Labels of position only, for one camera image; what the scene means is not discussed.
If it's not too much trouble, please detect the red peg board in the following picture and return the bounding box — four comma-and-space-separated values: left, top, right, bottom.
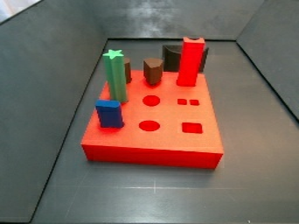
81, 70, 224, 169

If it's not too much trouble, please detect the blue peg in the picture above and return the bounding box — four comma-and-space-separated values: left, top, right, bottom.
96, 100, 124, 128

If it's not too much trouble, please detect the brown peg with point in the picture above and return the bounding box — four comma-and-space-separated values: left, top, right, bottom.
144, 58, 164, 86

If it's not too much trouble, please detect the brown round peg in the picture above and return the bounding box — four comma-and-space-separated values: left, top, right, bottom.
124, 58, 132, 83

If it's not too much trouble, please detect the green star peg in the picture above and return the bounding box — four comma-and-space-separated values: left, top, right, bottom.
103, 50, 127, 102

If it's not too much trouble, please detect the black curved holder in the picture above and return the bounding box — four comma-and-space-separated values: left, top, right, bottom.
163, 45, 210, 73

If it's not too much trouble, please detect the tall red notched peg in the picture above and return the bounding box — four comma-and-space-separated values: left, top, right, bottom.
176, 37, 205, 87

